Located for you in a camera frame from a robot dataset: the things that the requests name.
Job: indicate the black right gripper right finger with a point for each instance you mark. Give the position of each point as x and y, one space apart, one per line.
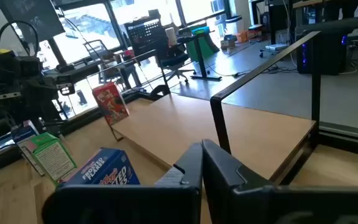
228 174

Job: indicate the grey desk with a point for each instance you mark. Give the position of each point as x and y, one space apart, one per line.
73 74

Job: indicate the green Apple Jacks cereal box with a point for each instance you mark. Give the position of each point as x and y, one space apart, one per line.
53 160

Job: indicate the green panel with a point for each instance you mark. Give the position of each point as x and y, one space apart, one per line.
210 46

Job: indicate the wooden shelf black metal frame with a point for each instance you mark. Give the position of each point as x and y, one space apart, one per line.
197 130

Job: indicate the black office chair blue seat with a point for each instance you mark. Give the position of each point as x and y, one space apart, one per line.
146 35

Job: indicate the black table frame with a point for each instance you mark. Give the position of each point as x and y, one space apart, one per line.
85 118

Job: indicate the black monitor on stand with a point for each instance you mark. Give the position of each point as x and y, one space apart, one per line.
33 15

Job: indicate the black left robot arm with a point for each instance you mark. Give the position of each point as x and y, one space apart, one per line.
5 124

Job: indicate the black computer tower blue lights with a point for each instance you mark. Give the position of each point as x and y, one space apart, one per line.
322 53

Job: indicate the cardboard box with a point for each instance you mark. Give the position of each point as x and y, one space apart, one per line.
227 44

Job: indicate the white device on casters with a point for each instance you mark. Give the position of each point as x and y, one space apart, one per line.
275 47

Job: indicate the white paper roll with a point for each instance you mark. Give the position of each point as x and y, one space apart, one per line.
171 37

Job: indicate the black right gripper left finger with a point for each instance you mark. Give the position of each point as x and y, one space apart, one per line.
179 202

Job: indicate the metal frame chair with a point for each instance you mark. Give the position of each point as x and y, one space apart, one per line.
113 70

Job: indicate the black standing desk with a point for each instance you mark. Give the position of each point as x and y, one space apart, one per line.
199 56

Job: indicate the red Froot Loops cereal box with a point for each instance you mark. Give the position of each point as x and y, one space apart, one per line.
110 104

